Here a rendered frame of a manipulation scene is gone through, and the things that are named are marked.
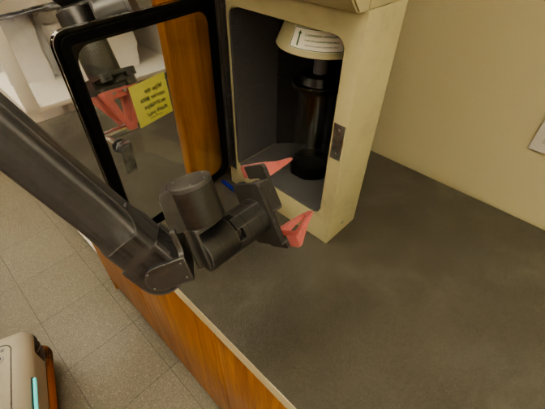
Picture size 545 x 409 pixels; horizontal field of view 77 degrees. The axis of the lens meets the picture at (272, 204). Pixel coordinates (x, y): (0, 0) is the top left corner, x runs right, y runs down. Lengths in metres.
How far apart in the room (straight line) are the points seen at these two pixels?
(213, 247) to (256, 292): 0.27
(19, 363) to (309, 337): 1.18
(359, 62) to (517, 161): 0.56
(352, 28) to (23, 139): 0.43
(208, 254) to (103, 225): 0.13
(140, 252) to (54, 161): 0.14
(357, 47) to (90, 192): 0.40
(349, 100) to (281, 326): 0.41
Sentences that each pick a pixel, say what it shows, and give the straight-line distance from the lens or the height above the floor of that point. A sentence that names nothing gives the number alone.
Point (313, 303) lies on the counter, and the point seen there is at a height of 0.94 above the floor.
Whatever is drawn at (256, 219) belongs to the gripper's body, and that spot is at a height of 1.19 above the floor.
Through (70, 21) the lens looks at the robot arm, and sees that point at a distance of 0.70.
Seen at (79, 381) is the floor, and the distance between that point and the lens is 1.80.
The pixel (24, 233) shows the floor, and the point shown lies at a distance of 2.51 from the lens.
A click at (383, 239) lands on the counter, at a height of 0.94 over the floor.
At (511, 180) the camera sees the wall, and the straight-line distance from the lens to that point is 1.03.
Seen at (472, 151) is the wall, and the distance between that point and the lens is 1.02.
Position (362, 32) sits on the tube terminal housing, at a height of 1.38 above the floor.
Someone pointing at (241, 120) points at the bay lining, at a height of 1.13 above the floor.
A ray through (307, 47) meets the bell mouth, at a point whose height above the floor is 1.33.
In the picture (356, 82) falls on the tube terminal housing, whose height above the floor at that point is 1.31.
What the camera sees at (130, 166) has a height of 1.17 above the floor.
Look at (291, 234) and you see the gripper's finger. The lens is 0.53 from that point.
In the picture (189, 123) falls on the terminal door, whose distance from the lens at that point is 0.74.
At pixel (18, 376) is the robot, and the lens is 1.58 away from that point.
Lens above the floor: 1.53
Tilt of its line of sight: 43 degrees down
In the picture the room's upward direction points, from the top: 1 degrees clockwise
